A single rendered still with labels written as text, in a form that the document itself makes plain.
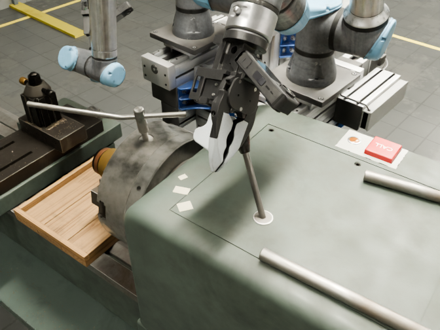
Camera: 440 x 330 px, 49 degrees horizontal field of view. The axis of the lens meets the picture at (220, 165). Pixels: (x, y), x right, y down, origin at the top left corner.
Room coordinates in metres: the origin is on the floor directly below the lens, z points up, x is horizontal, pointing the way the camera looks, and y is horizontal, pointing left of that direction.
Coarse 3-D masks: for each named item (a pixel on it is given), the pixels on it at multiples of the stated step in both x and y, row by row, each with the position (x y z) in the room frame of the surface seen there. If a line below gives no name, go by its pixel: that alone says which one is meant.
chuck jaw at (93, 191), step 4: (96, 188) 0.84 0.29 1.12; (92, 192) 0.83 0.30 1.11; (96, 192) 0.82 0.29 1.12; (92, 196) 0.83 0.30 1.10; (96, 196) 0.82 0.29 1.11; (92, 200) 0.83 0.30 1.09; (96, 200) 0.82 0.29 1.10; (96, 204) 0.82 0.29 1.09; (100, 204) 0.79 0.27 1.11; (100, 208) 0.79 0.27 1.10; (104, 208) 0.79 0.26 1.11; (100, 212) 0.79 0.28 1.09; (104, 212) 0.78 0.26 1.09; (104, 216) 0.78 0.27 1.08
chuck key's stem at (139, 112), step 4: (136, 108) 0.87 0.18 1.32; (140, 108) 0.87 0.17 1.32; (136, 112) 0.86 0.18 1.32; (140, 112) 0.86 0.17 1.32; (144, 112) 0.87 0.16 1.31; (136, 116) 0.86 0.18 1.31; (140, 116) 0.86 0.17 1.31; (136, 120) 0.86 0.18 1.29; (140, 120) 0.86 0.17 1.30; (144, 120) 0.86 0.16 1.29; (140, 124) 0.86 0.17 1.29; (144, 124) 0.86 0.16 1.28; (140, 128) 0.86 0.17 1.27; (144, 128) 0.86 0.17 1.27; (148, 128) 0.87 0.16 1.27; (140, 132) 0.86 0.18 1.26; (144, 132) 0.86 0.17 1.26; (144, 136) 0.87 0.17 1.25; (148, 136) 0.88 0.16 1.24; (144, 140) 0.87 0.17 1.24; (148, 140) 0.87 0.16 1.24
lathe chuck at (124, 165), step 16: (160, 128) 0.92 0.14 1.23; (176, 128) 0.94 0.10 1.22; (128, 144) 0.86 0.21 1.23; (144, 144) 0.86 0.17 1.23; (160, 144) 0.85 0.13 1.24; (112, 160) 0.83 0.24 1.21; (128, 160) 0.82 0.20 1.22; (144, 160) 0.81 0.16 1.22; (112, 176) 0.81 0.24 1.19; (128, 176) 0.79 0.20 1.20; (112, 192) 0.78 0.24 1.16; (128, 192) 0.76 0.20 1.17; (112, 208) 0.76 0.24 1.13; (112, 224) 0.76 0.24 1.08
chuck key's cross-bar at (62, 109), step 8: (32, 104) 0.87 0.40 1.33; (40, 104) 0.87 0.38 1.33; (48, 104) 0.87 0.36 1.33; (72, 112) 0.87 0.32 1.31; (80, 112) 0.87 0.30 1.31; (88, 112) 0.87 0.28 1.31; (96, 112) 0.87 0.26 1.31; (168, 112) 0.87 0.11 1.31; (176, 112) 0.87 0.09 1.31; (184, 112) 0.87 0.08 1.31
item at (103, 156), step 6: (102, 150) 1.00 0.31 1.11; (108, 150) 0.99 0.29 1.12; (114, 150) 0.99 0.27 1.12; (96, 156) 0.98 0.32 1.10; (102, 156) 0.97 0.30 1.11; (108, 156) 0.96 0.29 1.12; (96, 162) 0.97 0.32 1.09; (102, 162) 0.96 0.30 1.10; (96, 168) 0.96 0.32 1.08; (102, 168) 0.95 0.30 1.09; (102, 174) 0.94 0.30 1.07
